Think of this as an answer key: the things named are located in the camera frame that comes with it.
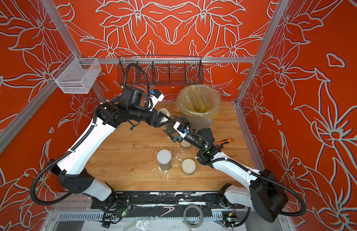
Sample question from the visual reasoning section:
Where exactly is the clear tape roll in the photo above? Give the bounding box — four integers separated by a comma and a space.
183, 204, 204, 230

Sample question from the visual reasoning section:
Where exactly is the glass jar beige lid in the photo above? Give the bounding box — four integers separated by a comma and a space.
180, 140, 192, 149
181, 159, 196, 175

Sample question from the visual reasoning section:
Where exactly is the glass jar beige lid front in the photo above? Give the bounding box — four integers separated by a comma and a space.
181, 159, 196, 175

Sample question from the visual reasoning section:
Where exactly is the translucent ribbed trash bin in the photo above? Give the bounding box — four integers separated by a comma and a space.
181, 112, 218, 131

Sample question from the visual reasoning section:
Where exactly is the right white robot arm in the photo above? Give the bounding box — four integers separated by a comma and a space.
160, 116, 288, 222

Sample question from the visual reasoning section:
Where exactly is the glass jar beige lid back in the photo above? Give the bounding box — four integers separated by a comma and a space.
180, 140, 192, 149

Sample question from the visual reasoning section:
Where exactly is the clear plastic wall basket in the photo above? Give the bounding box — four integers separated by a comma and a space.
51, 54, 101, 94

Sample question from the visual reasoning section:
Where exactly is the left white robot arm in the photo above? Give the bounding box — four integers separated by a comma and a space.
52, 102, 171, 202

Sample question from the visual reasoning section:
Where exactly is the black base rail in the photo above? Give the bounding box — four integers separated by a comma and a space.
90, 190, 246, 210

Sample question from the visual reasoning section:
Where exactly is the clear glass jar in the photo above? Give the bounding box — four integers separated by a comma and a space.
161, 117, 177, 134

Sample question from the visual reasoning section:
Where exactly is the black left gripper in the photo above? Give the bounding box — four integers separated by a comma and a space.
129, 105, 173, 128

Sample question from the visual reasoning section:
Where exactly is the glass jar patterned lid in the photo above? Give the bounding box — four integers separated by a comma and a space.
157, 149, 172, 171

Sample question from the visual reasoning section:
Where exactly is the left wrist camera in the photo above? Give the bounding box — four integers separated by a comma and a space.
120, 86, 165, 112

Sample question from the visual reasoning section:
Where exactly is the black wire wall basket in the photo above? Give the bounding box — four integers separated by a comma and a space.
117, 55, 204, 87

